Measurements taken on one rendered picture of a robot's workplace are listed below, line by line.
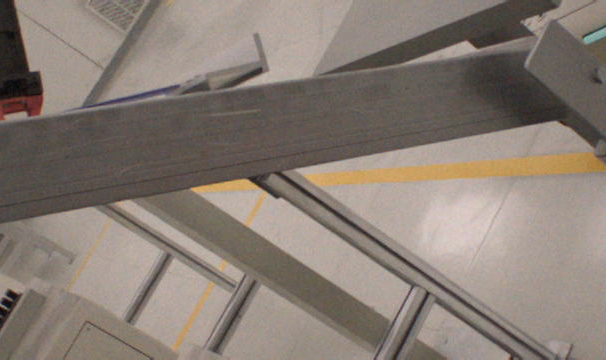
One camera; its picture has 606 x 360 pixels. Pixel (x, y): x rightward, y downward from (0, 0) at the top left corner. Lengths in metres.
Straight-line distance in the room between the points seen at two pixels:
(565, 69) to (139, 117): 0.32
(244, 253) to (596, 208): 0.70
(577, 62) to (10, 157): 0.42
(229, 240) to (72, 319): 0.60
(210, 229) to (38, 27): 7.43
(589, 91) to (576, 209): 1.17
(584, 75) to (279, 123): 0.24
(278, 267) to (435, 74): 0.97
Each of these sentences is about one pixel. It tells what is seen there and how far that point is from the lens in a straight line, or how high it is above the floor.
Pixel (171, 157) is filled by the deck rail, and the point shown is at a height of 0.94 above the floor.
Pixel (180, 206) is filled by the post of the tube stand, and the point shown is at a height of 0.68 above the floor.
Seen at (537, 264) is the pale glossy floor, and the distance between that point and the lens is 1.89.
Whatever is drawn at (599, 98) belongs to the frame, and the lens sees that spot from 0.74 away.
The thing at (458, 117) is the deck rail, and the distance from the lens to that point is 0.71.
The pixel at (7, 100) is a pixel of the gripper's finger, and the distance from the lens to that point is 1.17.
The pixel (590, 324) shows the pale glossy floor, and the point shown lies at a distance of 1.70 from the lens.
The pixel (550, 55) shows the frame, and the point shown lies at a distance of 0.72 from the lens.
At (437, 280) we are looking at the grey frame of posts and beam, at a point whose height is 0.29.
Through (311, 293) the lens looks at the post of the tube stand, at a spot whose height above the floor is 0.39.
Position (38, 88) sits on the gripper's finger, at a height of 1.00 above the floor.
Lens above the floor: 1.07
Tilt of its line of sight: 20 degrees down
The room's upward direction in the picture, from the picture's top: 55 degrees counter-clockwise
